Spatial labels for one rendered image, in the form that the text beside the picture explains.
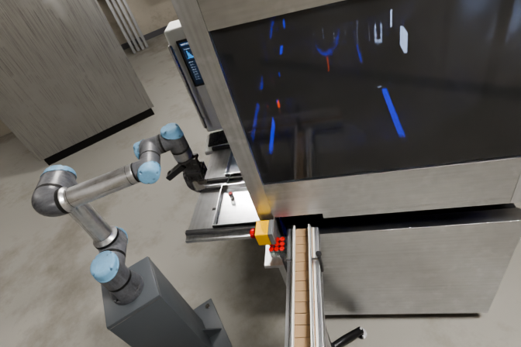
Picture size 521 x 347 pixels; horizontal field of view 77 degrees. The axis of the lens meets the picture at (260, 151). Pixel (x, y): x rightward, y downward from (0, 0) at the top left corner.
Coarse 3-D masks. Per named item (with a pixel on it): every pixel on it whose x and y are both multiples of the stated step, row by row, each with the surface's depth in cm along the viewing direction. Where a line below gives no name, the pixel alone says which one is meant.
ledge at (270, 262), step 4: (280, 240) 141; (268, 248) 139; (268, 252) 138; (268, 256) 136; (276, 256) 135; (264, 260) 135; (268, 260) 135; (272, 260) 134; (276, 260) 134; (280, 260) 133; (264, 264) 134; (268, 264) 133; (272, 264) 133; (276, 264) 132; (280, 264) 132
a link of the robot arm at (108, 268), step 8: (96, 256) 141; (104, 256) 140; (112, 256) 139; (120, 256) 144; (96, 264) 138; (104, 264) 137; (112, 264) 137; (120, 264) 141; (96, 272) 135; (104, 272) 135; (112, 272) 136; (120, 272) 140; (128, 272) 145; (104, 280) 136; (112, 280) 138; (120, 280) 140; (112, 288) 140
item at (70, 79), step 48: (0, 0) 320; (48, 0) 337; (96, 0) 357; (0, 48) 337; (48, 48) 357; (96, 48) 379; (0, 96) 356; (48, 96) 378; (96, 96) 403; (144, 96) 431; (48, 144) 403
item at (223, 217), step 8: (224, 184) 171; (232, 184) 170; (240, 184) 170; (224, 192) 171; (232, 192) 170; (240, 192) 168; (224, 200) 167; (240, 200) 164; (248, 200) 163; (216, 208) 159; (224, 208) 163; (232, 208) 161; (240, 208) 160; (248, 208) 159; (216, 216) 158; (224, 216) 159; (232, 216) 157; (240, 216) 156; (248, 216) 155; (256, 216) 154; (216, 224) 156; (224, 224) 151; (232, 224) 150; (240, 224) 149; (248, 224) 149
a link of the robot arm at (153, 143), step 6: (150, 138) 124; (156, 138) 123; (138, 144) 123; (144, 144) 122; (150, 144) 122; (156, 144) 123; (138, 150) 122; (144, 150) 119; (156, 150) 120; (162, 150) 124; (138, 156) 123
